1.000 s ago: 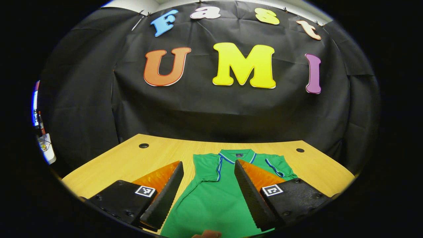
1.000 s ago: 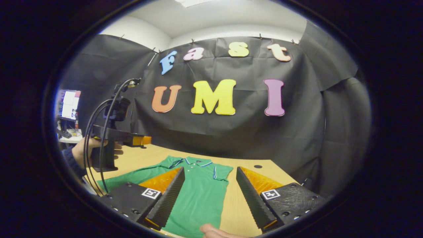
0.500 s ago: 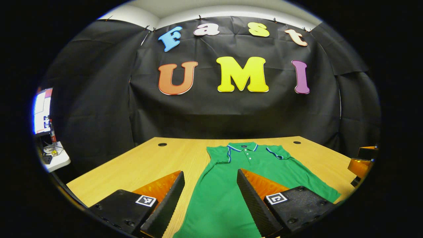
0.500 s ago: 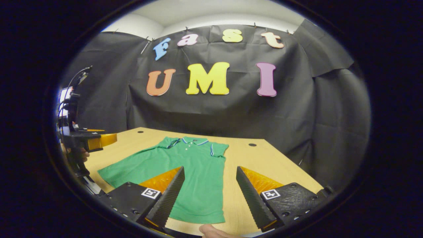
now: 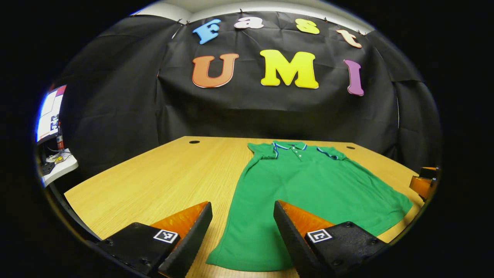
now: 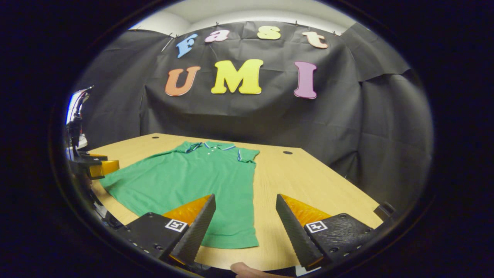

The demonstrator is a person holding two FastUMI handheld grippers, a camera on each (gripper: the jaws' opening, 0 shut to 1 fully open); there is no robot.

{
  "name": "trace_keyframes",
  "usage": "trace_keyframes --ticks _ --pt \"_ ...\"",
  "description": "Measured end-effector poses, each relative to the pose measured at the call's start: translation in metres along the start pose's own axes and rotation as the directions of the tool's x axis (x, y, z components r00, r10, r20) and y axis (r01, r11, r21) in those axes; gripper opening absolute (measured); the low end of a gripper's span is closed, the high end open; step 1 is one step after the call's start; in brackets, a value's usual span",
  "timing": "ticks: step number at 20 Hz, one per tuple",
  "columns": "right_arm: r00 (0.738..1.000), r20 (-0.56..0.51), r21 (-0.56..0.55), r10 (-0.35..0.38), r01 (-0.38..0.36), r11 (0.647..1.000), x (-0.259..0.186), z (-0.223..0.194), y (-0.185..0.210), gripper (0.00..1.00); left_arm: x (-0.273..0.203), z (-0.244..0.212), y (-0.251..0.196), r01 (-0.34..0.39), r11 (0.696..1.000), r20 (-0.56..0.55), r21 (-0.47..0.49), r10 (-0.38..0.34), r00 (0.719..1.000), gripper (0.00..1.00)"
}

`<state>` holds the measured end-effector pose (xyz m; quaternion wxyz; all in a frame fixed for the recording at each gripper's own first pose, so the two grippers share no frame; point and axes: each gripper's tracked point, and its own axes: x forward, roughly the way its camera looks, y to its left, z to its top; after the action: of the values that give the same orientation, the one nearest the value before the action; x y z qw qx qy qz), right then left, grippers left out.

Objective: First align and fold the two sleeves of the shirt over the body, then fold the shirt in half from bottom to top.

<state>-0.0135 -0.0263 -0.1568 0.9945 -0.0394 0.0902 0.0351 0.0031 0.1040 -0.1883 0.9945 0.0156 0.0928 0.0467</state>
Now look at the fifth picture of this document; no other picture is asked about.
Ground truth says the green polo T-shirt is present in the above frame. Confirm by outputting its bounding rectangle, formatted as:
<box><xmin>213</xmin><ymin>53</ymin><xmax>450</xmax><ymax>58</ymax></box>
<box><xmin>206</xmin><ymin>141</ymin><xmax>414</xmax><ymax>272</ymax></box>

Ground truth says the white side desk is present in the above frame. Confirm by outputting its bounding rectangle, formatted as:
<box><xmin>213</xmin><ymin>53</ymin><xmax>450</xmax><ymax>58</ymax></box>
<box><xmin>41</xmin><ymin>149</ymin><xmax>80</xmax><ymax>188</ymax></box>

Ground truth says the computer monitor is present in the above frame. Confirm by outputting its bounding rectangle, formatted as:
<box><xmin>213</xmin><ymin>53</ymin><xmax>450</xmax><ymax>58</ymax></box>
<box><xmin>36</xmin><ymin>85</ymin><xmax>67</xmax><ymax>143</ymax></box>

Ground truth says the black backdrop cloth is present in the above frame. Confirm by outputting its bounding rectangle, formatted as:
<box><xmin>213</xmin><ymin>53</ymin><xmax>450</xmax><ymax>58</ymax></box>
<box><xmin>58</xmin><ymin>11</ymin><xmax>442</xmax><ymax>182</ymax></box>

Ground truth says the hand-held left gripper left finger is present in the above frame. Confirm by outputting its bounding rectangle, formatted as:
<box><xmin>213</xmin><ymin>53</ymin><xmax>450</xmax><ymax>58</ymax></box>
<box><xmin>96</xmin><ymin>201</ymin><xmax>213</xmax><ymax>278</ymax></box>

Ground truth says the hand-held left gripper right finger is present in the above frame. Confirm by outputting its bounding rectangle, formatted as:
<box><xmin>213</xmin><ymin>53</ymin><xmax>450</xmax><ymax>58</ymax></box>
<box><xmin>273</xmin><ymin>200</ymin><xmax>388</xmax><ymax>278</ymax></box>

